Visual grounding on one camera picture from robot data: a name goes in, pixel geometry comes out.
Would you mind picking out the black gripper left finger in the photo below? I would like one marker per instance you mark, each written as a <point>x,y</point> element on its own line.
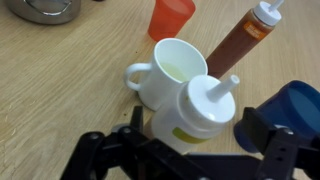
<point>126,147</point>

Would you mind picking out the white-capped half-full sauce bottle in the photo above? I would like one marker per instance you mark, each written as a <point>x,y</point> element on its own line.
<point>194,113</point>

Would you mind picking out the large orange plastic cup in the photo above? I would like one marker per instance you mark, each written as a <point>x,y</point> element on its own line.
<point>168,18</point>

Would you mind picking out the blue plastic cup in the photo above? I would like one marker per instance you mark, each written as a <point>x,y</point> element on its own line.
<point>295,106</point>

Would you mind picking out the metal bowl with red pieces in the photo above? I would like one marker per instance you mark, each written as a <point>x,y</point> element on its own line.
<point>51,12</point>

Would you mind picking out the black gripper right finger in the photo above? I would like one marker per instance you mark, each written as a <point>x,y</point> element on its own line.
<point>283,150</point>

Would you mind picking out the white ceramic mug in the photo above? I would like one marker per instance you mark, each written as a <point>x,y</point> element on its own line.
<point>173,62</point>

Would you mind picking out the brown sauce squeeze bottle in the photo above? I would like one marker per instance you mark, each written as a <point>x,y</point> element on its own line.
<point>253,27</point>

